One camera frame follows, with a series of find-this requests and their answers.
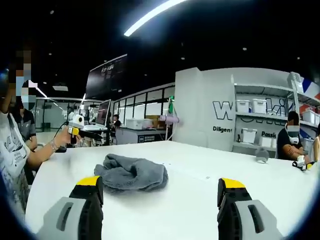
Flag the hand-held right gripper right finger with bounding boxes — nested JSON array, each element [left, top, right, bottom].
[[216, 177, 284, 240]]

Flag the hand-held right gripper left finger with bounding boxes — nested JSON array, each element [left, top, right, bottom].
[[37, 175, 104, 240]]

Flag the grey towel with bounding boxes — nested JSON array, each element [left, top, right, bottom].
[[93, 153, 169, 194]]

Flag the person's left hand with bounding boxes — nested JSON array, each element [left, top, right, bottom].
[[56, 125, 76, 149]]

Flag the computer monitor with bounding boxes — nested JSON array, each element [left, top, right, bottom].
[[95, 99, 112, 127]]

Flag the white table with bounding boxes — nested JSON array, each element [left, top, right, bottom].
[[24, 140, 320, 240]]

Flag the white box on counter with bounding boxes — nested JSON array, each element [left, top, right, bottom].
[[125, 118, 154, 130]]

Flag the small grey cap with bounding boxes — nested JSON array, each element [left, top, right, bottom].
[[255, 147, 271, 165]]

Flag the grey counter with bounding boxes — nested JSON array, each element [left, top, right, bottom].
[[115, 125, 174, 145]]

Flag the person in white shirt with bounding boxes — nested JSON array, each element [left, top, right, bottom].
[[0, 111, 31, 218]]

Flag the white storage box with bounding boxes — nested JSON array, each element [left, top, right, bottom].
[[241, 127, 258, 144], [235, 99, 251, 114], [251, 98, 268, 115], [301, 109, 316, 125]]

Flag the pink roll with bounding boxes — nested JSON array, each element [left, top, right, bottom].
[[159, 115, 181, 124]]

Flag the long ceiling light strip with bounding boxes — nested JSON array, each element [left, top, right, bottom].
[[123, 0, 189, 38]]

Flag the white shelving unit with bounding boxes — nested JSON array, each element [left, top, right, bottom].
[[230, 71, 320, 154]]

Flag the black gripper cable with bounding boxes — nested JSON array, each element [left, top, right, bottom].
[[53, 121, 70, 141]]

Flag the large black wall screen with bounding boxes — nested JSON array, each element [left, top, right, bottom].
[[85, 53, 129, 101]]

